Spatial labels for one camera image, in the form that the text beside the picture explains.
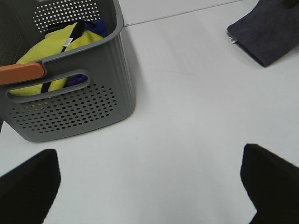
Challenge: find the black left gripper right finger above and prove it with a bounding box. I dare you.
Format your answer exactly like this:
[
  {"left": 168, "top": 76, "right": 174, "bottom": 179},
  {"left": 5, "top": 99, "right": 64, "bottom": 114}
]
[{"left": 240, "top": 144, "right": 299, "bottom": 224}]

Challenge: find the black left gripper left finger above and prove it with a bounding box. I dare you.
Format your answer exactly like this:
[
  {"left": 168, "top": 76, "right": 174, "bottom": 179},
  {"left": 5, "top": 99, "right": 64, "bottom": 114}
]
[{"left": 0, "top": 149, "right": 61, "bottom": 224}]

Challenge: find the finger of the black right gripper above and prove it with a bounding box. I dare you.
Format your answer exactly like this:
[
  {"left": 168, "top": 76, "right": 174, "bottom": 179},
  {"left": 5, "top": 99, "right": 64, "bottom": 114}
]
[{"left": 283, "top": 0, "right": 299, "bottom": 9}]

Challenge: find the dark grey towel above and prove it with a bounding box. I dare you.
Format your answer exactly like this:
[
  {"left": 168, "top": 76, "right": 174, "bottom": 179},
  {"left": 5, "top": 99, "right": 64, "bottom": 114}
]
[{"left": 227, "top": 0, "right": 299, "bottom": 67}]

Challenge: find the grey perforated plastic basket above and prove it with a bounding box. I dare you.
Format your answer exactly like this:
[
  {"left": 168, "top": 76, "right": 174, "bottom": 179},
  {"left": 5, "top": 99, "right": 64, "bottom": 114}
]
[{"left": 0, "top": 0, "right": 135, "bottom": 142}]

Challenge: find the yellow-green towel in basket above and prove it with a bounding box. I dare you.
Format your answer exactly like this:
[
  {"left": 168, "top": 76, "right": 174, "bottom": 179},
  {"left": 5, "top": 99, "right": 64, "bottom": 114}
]
[{"left": 9, "top": 22, "right": 105, "bottom": 97}]

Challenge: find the purple cloth in basket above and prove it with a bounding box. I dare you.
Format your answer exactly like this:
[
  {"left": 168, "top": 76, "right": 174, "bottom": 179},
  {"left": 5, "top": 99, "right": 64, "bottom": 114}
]
[{"left": 68, "top": 19, "right": 110, "bottom": 88}]

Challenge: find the orange basket handle piece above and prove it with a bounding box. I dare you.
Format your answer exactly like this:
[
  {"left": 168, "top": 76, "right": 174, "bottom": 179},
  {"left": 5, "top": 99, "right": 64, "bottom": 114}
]
[{"left": 0, "top": 62, "right": 45, "bottom": 85}]

